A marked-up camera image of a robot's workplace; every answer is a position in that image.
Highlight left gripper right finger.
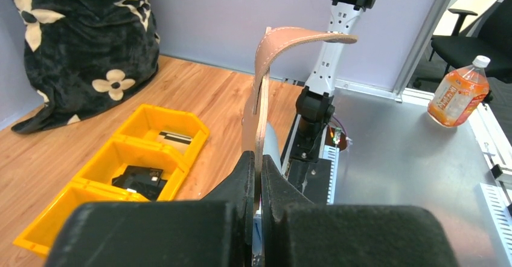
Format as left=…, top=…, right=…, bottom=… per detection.
left=261, top=155, right=458, bottom=266

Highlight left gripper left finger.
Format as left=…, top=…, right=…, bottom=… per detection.
left=45, top=151, right=255, bottom=266

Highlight beige leather card holder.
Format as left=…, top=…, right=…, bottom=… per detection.
left=241, top=26, right=359, bottom=178

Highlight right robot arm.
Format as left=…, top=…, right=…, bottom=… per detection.
left=288, top=0, right=376, bottom=162

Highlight black card in bin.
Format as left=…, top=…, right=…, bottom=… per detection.
left=111, top=166, right=167, bottom=201

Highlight striped cards in bin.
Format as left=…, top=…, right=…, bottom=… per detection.
left=156, top=131, right=193, bottom=154

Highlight yellow bin with striped cards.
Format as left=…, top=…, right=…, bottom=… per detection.
left=115, top=104, right=210, bottom=169

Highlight yellow bin with silver cards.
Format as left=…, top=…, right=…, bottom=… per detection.
left=13, top=181, right=148, bottom=259

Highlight orange capped bottle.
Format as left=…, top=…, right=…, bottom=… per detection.
left=427, top=56, right=490, bottom=128

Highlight black floral blanket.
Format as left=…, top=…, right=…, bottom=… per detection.
left=11, top=0, right=160, bottom=135

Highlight black office chair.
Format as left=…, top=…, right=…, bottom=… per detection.
left=431, top=0, right=511, bottom=84

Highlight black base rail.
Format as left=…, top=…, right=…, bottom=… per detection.
left=281, top=115, right=353, bottom=205

